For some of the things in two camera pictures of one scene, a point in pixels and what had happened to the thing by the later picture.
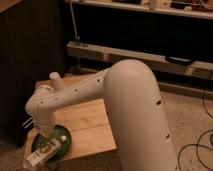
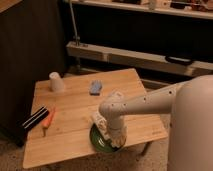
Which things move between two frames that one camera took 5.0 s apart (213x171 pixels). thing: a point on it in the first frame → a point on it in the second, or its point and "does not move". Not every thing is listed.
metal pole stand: (76, 38) does not move
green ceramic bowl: (55, 133) → (99, 141)
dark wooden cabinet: (32, 47) does not move
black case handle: (179, 60) does not move
